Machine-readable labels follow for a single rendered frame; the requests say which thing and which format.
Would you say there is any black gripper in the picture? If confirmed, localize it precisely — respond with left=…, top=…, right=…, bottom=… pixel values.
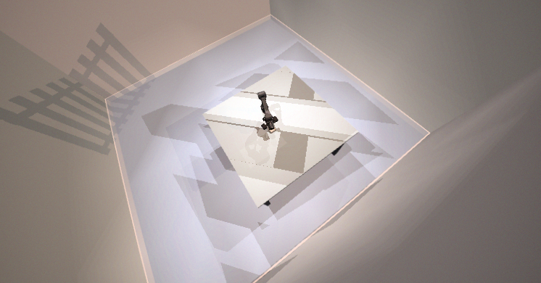
left=261, top=116, right=278, bottom=130

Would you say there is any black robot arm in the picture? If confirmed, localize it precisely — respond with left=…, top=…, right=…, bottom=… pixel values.
left=257, top=91, right=274, bottom=130

